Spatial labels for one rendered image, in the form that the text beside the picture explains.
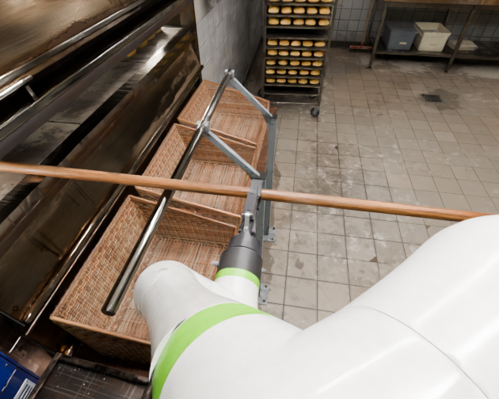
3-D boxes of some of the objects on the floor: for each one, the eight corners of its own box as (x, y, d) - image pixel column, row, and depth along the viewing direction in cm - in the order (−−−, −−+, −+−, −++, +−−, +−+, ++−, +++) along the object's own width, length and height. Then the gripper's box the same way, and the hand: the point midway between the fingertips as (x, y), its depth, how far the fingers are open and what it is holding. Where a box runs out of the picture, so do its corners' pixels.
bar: (183, 426, 143) (94, 307, 60) (235, 222, 232) (227, 63, 150) (249, 438, 139) (251, 332, 57) (276, 227, 229) (291, 67, 147)
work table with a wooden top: (366, 68, 444) (386, -5, 381) (360, 49, 500) (376, -18, 437) (532, 78, 419) (582, 1, 356) (506, 57, 475) (546, -13, 412)
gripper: (223, 232, 62) (243, 161, 79) (226, 275, 73) (243, 204, 90) (260, 236, 61) (272, 164, 78) (258, 279, 72) (269, 207, 89)
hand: (255, 194), depth 81 cm, fingers open, 3 cm apart
